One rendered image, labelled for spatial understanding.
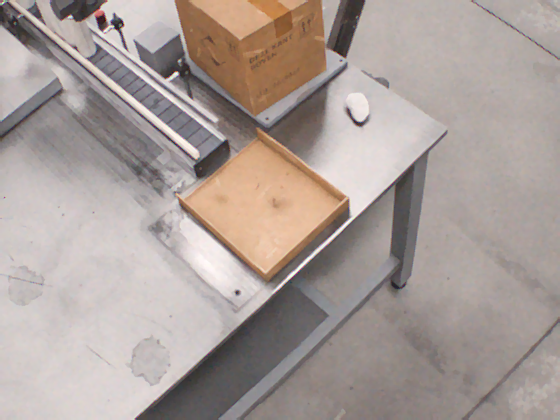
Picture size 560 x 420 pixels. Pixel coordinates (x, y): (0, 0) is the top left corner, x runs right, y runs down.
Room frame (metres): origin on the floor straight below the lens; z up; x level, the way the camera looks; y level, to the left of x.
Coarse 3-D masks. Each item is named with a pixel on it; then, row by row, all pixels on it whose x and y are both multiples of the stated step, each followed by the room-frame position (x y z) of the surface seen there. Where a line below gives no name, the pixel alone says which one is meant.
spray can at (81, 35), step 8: (72, 24) 1.46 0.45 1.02; (80, 24) 1.46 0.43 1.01; (72, 32) 1.46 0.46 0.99; (80, 32) 1.46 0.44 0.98; (88, 32) 1.47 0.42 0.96; (80, 40) 1.46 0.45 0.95; (88, 40) 1.46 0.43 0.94; (80, 48) 1.46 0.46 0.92; (88, 48) 1.46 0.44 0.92; (96, 48) 1.48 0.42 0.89; (88, 56) 1.46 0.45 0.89
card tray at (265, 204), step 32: (256, 160) 1.02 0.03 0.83; (288, 160) 1.00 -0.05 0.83; (192, 192) 0.96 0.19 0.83; (224, 192) 0.94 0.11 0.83; (256, 192) 0.93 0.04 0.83; (288, 192) 0.91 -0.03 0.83; (320, 192) 0.89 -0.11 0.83; (224, 224) 0.86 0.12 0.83; (256, 224) 0.84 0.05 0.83; (288, 224) 0.83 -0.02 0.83; (320, 224) 0.79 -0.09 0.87; (256, 256) 0.76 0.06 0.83; (288, 256) 0.73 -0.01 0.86
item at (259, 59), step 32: (192, 0) 1.31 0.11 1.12; (224, 0) 1.29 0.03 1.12; (256, 0) 1.27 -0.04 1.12; (288, 0) 1.25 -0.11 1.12; (320, 0) 1.26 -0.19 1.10; (192, 32) 1.34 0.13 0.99; (224, 32) 1.20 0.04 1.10; (256, 32) 1.16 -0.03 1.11; (288, 32) 1.20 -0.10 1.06; (320, 32) 1.25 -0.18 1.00; (224, 64) 1.22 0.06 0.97; (256, 64) 1.15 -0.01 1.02; (288, 64) 1.20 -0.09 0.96; (320, 64) 1.25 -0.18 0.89; (256, 96) 1.15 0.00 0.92
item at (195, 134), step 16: (80, 64) 1.44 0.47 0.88; (96, 64) 1.42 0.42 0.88; (112, 64) 1.41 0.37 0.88; (112, 80) 1.34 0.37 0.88; (128, 80) 1.33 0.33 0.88; (144, 80) 1.32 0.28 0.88; (144, 96) 1.26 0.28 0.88; (160, 96) 1.24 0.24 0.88; (160, 112) 1.19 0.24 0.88; (176, 112) 1.18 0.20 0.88; (176, 128) 1.13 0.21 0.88; (192, 128) 1.11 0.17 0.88; (176, 144) 1.07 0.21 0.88; (192, 144) 1.06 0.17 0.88; (208, 144) 1.06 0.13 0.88
